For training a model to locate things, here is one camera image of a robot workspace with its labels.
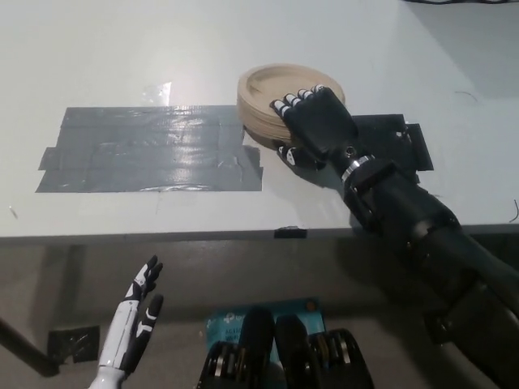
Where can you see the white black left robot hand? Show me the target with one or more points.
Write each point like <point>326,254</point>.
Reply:
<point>129,324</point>

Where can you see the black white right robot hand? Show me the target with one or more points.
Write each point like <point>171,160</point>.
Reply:
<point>324,121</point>

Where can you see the beige paper plate stack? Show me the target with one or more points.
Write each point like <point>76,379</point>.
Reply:
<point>259,109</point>

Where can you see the black floor tape patch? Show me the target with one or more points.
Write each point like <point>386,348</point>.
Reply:
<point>75,344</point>

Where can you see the black tape patch on table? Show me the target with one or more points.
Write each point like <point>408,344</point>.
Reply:
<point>389,138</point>

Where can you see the teal router box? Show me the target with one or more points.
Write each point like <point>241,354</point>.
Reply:
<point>227,322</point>

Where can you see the black slanted table leg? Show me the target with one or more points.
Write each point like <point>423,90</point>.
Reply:
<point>28,348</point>

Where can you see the clear tape piece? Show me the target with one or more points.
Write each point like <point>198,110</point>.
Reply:
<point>158,95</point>

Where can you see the grey duct tape patch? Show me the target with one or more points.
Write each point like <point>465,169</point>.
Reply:
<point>138,150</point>

